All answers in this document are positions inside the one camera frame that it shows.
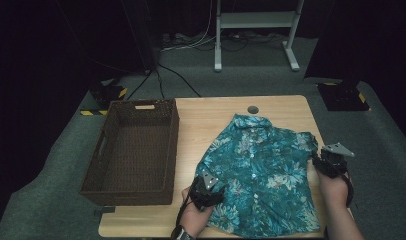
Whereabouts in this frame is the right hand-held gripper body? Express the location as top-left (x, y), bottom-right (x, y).
top-left (319, 142), bottom-right (356, 180)

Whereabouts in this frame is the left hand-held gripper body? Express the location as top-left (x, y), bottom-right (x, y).
top-left (189, 170), bottom-right (222, 212)

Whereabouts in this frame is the teal floral shirt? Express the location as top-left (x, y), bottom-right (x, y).
top-left (194, 113), bottom-right (327, 240)

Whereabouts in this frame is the brown wicker basket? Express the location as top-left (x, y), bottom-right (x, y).
top-left (78, 98), bottom-right (181, 207)

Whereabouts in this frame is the person's left hand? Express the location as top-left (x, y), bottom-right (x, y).
top-left (180, 186), bottom-right (215, 240)

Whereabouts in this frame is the person's right hand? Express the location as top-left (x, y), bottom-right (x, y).
top-left (316, 170), bottom-right (351, 210)

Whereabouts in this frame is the wristwatch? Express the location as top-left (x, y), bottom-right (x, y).
top-left (170, 224), bottom-right (196, 240)

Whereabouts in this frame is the black floor plate yellow tape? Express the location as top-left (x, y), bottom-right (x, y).
top-left (315, 81), bottom-right (372, 112)

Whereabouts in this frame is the yellow black hazard tape strip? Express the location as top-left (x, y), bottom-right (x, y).
top-left (79, 109), bottom-right (109, 117)

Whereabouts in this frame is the black stand base yellow tape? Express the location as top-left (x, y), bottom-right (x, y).
top-left (89, 78), bottom-right (129, 110)

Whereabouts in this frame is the dark stand pole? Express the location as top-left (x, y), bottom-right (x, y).
top-left (120, 0), bottom-right (163, 75)

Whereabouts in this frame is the black wrist strap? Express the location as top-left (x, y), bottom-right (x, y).
top-left (339, 168), bottom-right (356, 208)
top-left (174, 191), bottom-right (196, 231)

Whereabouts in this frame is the long black floor cable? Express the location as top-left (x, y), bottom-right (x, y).
top-left (156, 63), bottom-right (203, 98)

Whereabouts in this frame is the tangle of black cables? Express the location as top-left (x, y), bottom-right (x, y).
top-left (220, 30), bottom-right (287, 53)

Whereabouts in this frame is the white metal table frame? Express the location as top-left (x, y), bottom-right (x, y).
top-left (213, 0), bottom-right (306, 73)

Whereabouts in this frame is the white cable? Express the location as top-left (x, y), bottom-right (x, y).
top-left (160, 0), bottom-right (219, 52)

